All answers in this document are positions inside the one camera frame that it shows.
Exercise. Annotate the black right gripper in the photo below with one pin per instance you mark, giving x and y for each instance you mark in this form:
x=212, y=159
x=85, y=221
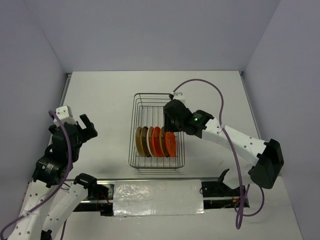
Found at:
x=167, y=125

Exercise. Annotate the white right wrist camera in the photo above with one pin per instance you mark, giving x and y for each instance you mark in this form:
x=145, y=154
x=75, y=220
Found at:
x=177, y=96

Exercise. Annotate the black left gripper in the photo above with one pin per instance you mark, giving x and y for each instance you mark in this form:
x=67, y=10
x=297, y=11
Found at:
x=89, y=131

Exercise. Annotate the wire dish rack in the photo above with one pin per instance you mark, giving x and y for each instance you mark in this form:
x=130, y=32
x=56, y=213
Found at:
x=147, y=111

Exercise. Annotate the yellow brown patterned plate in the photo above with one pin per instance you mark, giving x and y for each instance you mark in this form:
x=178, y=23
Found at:
x=162, y=143

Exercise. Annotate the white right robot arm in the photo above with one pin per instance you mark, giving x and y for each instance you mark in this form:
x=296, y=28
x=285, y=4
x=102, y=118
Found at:
x=265, y=158

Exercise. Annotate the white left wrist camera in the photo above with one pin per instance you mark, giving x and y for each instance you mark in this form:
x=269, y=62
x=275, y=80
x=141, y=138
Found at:
x=65, y=115

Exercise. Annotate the orange plate front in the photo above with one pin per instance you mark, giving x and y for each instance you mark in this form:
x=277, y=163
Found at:
x=170, y=144

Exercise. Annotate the cream white plate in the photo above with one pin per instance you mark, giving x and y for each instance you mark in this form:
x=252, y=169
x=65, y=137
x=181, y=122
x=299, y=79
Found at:
x=149, y=141

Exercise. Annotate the silver foil covered panel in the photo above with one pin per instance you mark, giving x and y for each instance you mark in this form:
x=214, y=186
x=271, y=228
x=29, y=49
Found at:
x=157, y=198

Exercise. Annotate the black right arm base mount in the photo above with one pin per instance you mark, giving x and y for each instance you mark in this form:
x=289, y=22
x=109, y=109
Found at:
x=216, y=195

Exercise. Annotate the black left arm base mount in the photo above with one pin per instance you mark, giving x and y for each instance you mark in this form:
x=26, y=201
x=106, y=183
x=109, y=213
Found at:
x=99, y=201

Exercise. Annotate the orange plate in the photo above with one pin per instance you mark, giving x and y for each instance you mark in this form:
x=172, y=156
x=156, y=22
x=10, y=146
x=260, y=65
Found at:
x=156, y=142
x=170, y=144

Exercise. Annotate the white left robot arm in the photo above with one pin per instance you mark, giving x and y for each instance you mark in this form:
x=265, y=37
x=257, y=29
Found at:
x=39, y=221

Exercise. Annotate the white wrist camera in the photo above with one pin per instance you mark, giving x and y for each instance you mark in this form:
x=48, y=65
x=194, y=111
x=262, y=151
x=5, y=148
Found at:
x=177, y=96
x=65, y=115

